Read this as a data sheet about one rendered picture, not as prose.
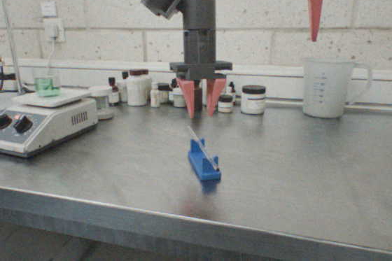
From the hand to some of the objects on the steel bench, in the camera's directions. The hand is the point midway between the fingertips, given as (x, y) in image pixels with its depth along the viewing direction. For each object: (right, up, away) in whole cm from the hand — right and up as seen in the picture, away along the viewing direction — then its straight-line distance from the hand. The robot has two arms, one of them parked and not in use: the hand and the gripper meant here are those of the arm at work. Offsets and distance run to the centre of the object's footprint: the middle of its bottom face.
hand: (201, 113), depth 53 cm
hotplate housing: (-34, -5, +11) cm, 36 cm away
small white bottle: (-13, +2, +35) cm, 38 cm away
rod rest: (0, -9, -3) cm, 10 cm away
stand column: (-61, +7, +46) cm, 77 cm away
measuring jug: (+36, 0, +28) cm, 45 cm away
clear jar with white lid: (-26, -1, +25) cm, 36 cm away
